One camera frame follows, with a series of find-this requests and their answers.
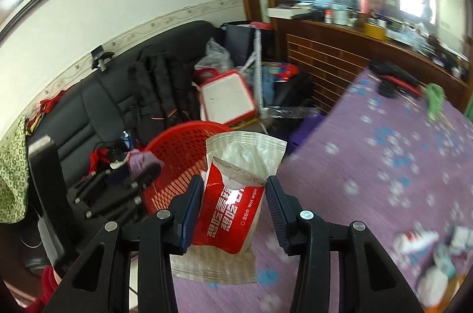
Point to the white red-framed board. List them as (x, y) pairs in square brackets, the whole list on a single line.
[(226, 99)]

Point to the wooden brick-pattern counter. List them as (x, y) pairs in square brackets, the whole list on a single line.
[(334, 56)]

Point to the red white wet wipe packet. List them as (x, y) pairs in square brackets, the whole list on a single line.
[(239, 165)]

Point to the black backpack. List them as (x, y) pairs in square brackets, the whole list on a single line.
[(163, 93)]

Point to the black leather sofa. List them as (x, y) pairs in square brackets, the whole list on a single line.
[(98, 108)]

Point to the white wadded tissue ball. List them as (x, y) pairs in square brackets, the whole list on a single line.
[(431, 287)]

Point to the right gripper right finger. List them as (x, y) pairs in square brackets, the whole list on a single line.
[(369, 281)]

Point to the blue white medicine box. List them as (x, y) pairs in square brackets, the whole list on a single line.
[(461, 240)]

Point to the green crumpled cloth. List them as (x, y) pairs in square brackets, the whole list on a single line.
[(434, 95)]

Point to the red plastic mesh basket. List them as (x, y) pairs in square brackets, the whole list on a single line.
[(182, 149)]

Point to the purple floral tablecloth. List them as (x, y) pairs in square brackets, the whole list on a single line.
[(373, 159)]

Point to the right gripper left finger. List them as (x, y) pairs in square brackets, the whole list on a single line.
[(99, 280)]

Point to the black red tool on table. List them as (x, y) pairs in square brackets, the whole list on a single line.
[(393, 80)]

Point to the clear plastic bag on sofa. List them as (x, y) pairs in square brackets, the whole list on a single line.
[(216, 57)]

